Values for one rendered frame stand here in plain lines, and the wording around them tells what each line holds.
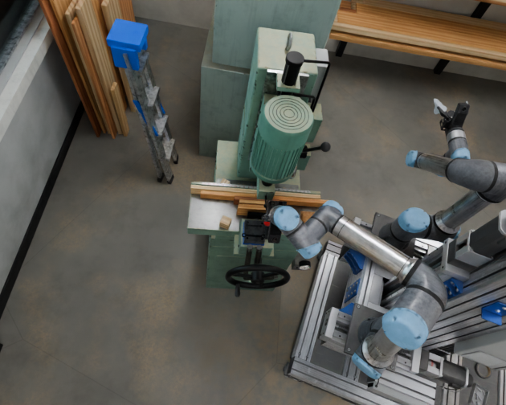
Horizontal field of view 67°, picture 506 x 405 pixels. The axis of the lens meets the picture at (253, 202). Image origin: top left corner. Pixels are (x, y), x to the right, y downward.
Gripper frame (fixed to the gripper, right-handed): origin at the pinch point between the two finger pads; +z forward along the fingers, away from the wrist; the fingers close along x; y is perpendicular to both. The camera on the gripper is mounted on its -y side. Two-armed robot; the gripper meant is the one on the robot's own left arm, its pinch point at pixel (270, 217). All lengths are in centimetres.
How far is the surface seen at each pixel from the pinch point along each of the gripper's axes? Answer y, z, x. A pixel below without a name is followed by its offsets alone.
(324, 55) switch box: 64, -9, -14
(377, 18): 155, 142, -95
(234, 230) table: -7.7, 16.5, 12.9
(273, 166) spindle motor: 19.5, -14.8, 2.7
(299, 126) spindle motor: 32.0, -30.4, -2.1
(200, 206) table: 1.6, 21.9, 28.6
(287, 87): 46, -24, 2
